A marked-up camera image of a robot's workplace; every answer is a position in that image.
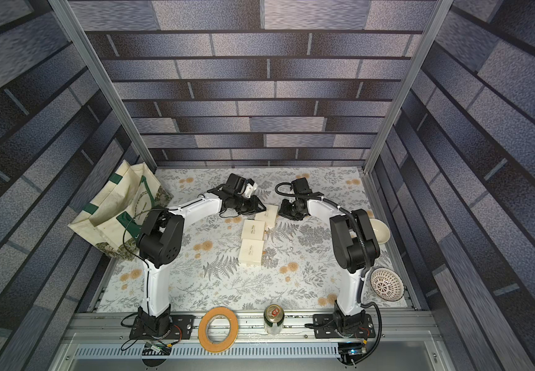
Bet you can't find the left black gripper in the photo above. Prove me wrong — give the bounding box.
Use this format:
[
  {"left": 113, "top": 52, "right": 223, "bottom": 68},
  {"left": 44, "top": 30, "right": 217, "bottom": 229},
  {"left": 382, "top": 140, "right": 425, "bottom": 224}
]
[{"left": 233, "top": 194, "right": 268, "bottom": 214}]

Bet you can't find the cream drawer jewelry box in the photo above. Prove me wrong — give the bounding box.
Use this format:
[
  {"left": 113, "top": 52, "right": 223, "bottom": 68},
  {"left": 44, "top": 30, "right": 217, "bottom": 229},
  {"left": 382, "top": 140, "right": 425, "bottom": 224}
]
[{"left": 238, "top": 239, "right": 264, "bottom": 266}]

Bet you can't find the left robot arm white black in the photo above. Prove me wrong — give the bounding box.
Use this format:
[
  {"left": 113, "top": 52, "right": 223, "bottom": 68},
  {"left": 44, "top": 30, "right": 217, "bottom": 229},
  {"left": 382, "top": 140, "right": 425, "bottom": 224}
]
[{"left": 136, "top": 174, "right": 267, "bottom": 333}]

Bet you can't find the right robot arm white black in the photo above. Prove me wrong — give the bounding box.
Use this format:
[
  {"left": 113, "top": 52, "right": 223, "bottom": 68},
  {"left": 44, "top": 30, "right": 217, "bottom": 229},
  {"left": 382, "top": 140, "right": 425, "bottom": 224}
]
[{"left": 275, "top": 178, "right": 391, "bottom": 332}]

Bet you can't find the cream ceramic bowl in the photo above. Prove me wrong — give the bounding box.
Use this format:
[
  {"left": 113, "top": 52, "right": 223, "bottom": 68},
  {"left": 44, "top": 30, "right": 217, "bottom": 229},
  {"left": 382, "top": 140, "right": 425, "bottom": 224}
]
[{"left": 370, "top": 218, "right": 391, "bottom": 244}]

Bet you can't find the green drink can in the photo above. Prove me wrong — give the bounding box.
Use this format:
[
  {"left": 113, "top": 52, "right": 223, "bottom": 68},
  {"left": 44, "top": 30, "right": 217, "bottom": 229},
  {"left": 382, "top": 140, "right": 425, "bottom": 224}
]
[{"left": 264, "top": 304, "right": 285, "bottom": 335}]

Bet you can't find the cream green tote bag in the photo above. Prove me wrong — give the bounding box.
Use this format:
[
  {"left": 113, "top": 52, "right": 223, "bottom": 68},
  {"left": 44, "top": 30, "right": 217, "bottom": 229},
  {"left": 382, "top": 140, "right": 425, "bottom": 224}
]
[{"left": 69, "top": 161, "right": 173, "bottom": 261}]

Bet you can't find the orange tape roll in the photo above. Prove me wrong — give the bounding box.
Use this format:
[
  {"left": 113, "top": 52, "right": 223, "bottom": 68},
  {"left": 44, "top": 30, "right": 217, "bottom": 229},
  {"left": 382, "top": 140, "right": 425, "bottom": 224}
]
[{"left": 198, "top": 307, "right": 239, "bottom": 353}]

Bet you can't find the black corrugated cable conduit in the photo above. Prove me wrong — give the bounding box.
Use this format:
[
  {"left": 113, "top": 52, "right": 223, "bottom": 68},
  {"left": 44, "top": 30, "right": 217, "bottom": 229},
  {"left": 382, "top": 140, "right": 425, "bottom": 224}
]
[{"left": 274, "top": 181, "right": 383, "bottom": 363}]

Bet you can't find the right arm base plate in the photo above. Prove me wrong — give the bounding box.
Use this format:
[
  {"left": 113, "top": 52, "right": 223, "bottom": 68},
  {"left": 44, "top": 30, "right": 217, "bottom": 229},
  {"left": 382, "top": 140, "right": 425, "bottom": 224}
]
[{"left": 312, "top": 313, "right": 377, "bottom": 339}]

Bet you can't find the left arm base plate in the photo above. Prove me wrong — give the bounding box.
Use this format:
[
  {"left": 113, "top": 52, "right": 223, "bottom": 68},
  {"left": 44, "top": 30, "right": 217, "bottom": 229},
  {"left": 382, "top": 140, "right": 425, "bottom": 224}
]
[{"left": 129, "top": 312, "right": 196, "bottom": 341}]

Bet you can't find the perforated metal cable tray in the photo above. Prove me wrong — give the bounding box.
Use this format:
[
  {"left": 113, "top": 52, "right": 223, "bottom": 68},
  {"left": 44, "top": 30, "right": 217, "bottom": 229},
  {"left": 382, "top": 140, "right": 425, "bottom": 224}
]
[{"left": 74, "top": 343, "right": 340, "bottom": 360}]

